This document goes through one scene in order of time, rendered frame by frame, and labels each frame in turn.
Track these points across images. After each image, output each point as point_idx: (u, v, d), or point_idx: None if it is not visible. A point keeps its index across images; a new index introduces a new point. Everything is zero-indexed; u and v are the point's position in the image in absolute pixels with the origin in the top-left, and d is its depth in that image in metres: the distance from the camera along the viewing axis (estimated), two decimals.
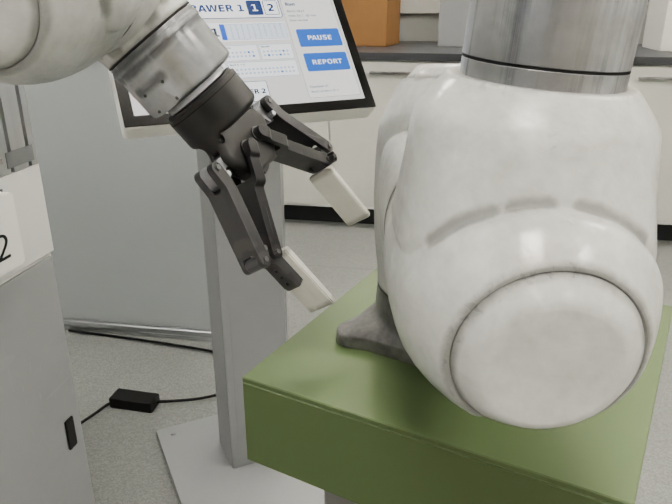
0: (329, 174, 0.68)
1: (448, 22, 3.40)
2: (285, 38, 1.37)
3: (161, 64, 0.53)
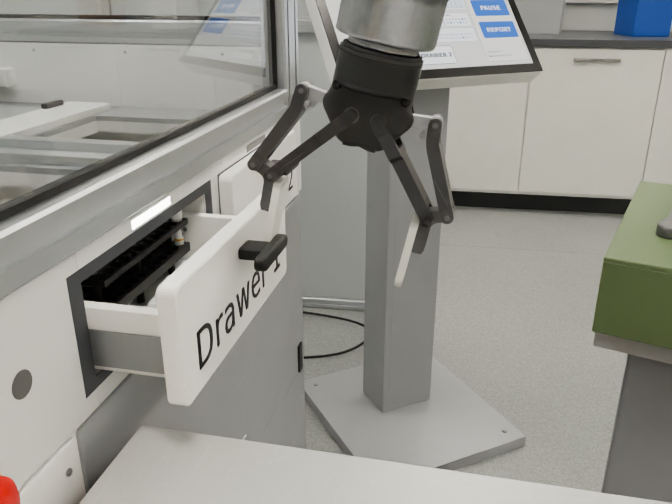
0: (410, 225, 0.62)
1: (517, 10, 3.53)
2: (462, 8, 1.50)
3: None
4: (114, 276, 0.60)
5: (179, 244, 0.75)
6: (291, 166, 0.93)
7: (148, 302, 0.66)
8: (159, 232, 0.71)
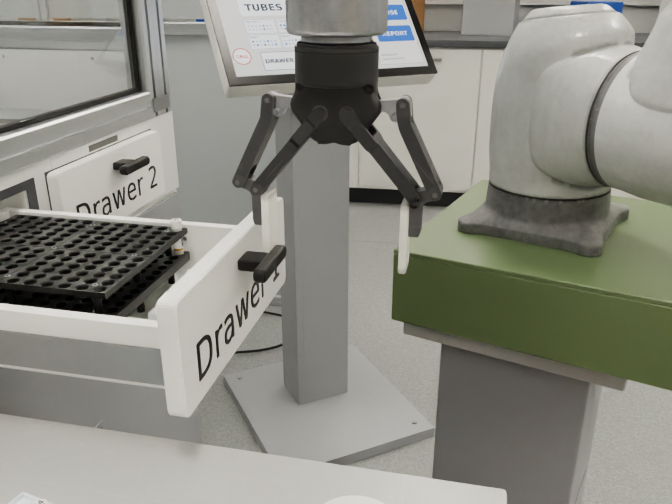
0: (400, 210, 0.62)
1: (471, 12, 3.59)
2: None
3: None
4: (114, 288, 0.61)
5: (179, 254, 0.75)
6: (135, 165, 0.98)
7: (148, 312, 0.67)
8: (159, 242, 0.71)
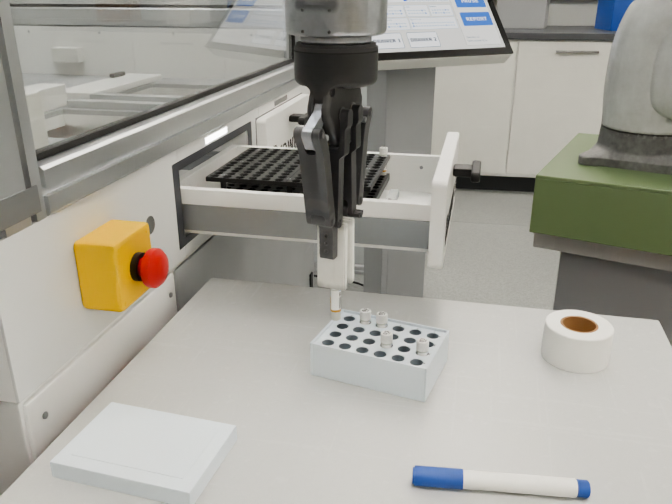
0: (347, 225, 0.65)
1: (505, 6, 3.83)
2: (445, 1, 1.80)
3: None
4: (372, 185, 0.84)
5: (384, 174, 0.99)
6: (307, 118, 1.22)
7: None
8: (377, 162, 0.95)
